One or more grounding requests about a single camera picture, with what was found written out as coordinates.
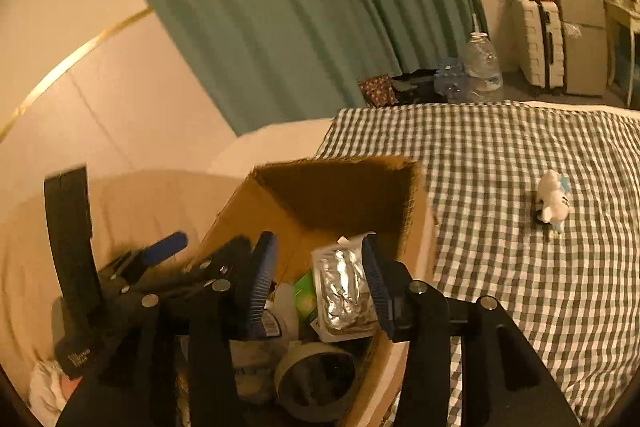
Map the silver foil pill blister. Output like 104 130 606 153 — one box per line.
311 234 378 343

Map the white tape roll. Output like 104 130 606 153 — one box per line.
274 343 358 424

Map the blue white packet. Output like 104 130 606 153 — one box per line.
250 301 282 340

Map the green white medicine box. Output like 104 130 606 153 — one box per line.
294 270 318 329

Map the brown cardboard box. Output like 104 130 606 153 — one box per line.
186 157 436 426

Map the grey white checkered cloth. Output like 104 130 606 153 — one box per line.
318 103 639 426

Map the white small figurine toy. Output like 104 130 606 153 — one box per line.
536 169 570 235

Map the clear water jug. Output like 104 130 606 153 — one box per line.
462 31 503 103

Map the white suitcase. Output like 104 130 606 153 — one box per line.
510 0 564 90

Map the white dressing table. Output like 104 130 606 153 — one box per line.
604 0 639 108

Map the grey mini fridge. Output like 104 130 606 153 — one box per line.
556 0 608 96

